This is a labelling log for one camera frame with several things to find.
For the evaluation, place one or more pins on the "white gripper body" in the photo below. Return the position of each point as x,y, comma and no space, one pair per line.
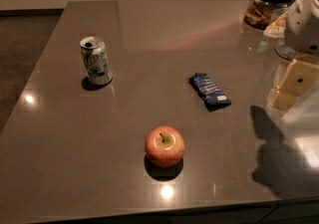
303,29

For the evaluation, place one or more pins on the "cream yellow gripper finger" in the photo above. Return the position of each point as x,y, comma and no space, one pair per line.
293,80

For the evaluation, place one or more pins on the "white green 7up can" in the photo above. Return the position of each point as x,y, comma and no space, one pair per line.
94,55

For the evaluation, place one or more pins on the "clear plastic snack bag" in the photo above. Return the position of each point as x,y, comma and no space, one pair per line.
276,26

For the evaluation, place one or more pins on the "glass jar with black lid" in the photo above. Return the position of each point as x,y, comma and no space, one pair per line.
258,12

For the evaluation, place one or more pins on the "blue snack bar wrapper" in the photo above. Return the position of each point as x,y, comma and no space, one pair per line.
208,90

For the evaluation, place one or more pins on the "red yellow apple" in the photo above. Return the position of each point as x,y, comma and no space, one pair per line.
164,146

